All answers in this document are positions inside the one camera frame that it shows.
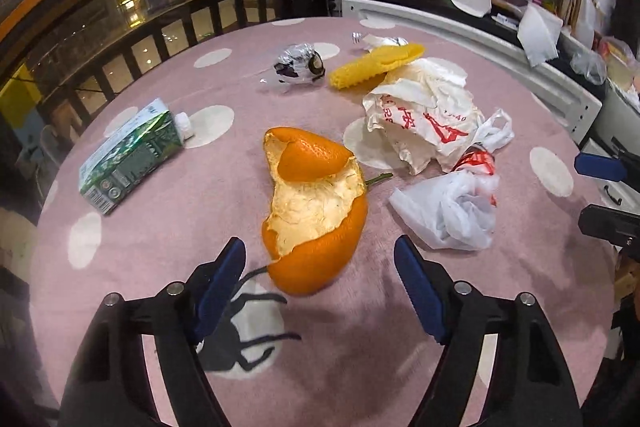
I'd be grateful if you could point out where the white plastic jug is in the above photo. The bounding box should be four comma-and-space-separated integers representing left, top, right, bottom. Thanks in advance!
573, 0, 597, 49

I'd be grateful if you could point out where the clear plastic bag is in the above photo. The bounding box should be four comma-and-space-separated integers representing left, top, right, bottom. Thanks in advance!
570, 50, 608, 86

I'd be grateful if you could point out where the white tissue pack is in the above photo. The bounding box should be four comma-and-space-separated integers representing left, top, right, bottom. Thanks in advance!
518, 3, 563, 67

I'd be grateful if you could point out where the crumpled white plastic bag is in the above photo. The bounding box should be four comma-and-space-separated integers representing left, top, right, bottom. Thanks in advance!
390, 144, 500, 251

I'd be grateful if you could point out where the crumpled silver wrapper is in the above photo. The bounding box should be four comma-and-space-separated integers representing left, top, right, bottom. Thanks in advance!
259, 42, 326, 89

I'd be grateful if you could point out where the small white crumpled wrapper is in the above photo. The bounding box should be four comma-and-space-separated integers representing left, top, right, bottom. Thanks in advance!
352, 32, 408, 52

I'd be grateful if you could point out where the green milk carton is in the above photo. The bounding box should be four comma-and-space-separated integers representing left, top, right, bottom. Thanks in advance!
78, 98, 194, 216

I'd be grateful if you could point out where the white red printed plastic bag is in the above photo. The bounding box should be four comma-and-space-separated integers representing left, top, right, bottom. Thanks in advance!
362, 57, 514, 176

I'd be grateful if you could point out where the orange peel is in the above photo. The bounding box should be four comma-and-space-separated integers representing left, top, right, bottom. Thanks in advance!
262, 127, 368, 296

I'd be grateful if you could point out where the pink polka dot tablecloth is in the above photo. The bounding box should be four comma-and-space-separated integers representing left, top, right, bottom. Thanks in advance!
32, 18, 614, 426

